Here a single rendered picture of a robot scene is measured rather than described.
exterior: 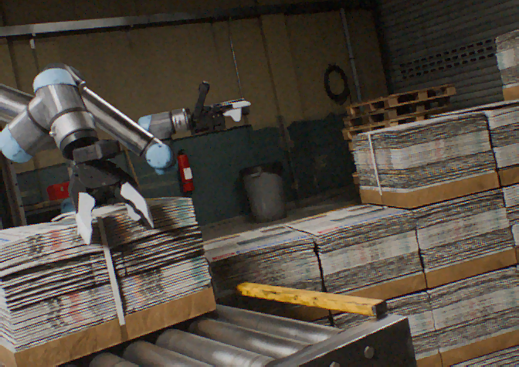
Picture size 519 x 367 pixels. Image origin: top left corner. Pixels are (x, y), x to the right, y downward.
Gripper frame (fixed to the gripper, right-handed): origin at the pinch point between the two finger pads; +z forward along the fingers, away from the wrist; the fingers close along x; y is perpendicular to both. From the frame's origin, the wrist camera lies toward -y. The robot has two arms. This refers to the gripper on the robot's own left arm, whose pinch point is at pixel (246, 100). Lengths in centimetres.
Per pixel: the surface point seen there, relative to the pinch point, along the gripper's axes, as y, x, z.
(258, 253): 36, 48, -8
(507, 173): 32, 35, 68
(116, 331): 27, 104, -36
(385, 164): 24.1, 26.3, 35.0
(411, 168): 24, 38, 39
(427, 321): 66, 45, 35
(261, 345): 29, 118, -12
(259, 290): 30, 91, -10
